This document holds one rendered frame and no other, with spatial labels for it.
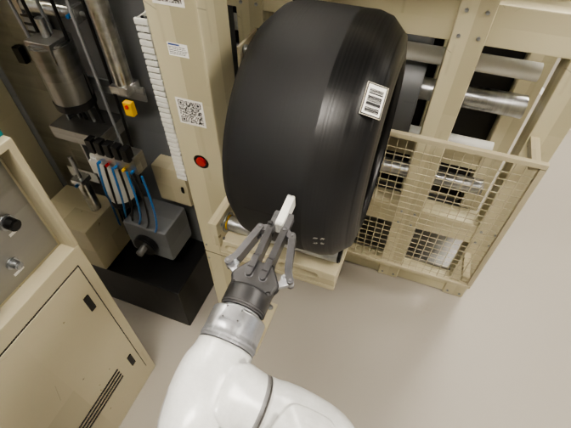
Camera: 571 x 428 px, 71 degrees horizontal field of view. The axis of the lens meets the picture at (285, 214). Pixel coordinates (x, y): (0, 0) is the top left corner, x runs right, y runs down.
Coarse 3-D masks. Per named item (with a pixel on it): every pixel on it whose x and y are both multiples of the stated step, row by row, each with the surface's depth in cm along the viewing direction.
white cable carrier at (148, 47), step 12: (144, 12) 90; (144, 24) 87; (144, 36) 89; (144, 48) 92; (156, 60) 98; (156, 72) 96; (156, 84) 98; (156, 96) 101; (168, 108) 103; (168, 120) 106; (168, 132) 110; (168, 144) 113; (180, 156) 115; (180, 168) 119
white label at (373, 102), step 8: (368, 88) 71; (376, 88) 71; (384, 88) 71; (368, 96) 71; (376, 96) 71; (384, 96) 71; (368, 104) 71; (376, 104) 71; (360, 112) 70; (368, 112) 71; (376, 112) 71
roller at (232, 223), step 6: (234, 216) 117; (228, 222) 115; (234, 222) 115; (228, 228) 116; (234, 228) 115; (240, 228) 115; (246, 234) 115; (306, 252) 111; (342, 252) 110; (324, 258) 110; (330, 258) 109; (336, 258) 108
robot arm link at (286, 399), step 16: (272, 384) 58; (288, 384) 60; (272, 400) 56; (288, 400) 57; (304, 400) 58; (320, 400) 60; (272, 416) 55; (288, 416) 55; (304, 416) 55; (320, 416) 57; (336, 416) 59
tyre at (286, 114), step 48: (288, 48) 74; (336, 48) 73; (384, 48) 74; (240, 96) 76; (288, 96) 73; (336, 96) 71; (240, 144) 77; (288, 144) 74; (336, 144) 71; (384, 144) 116; (240, 192) 82; (288, 192) 78; (336, 192) 75; (336, 240) 86
